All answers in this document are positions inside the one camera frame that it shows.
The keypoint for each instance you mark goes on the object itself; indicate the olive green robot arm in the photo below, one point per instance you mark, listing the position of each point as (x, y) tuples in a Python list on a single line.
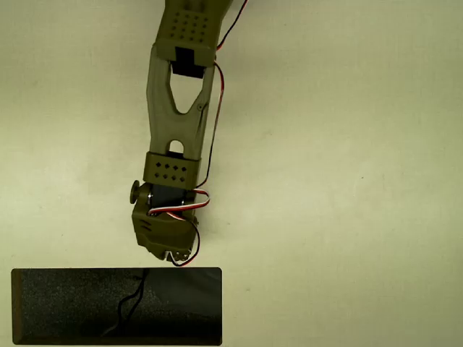
[(170, 123)]

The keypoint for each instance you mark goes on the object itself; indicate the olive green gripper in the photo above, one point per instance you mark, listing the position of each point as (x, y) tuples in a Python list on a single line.
[(178, 255)]

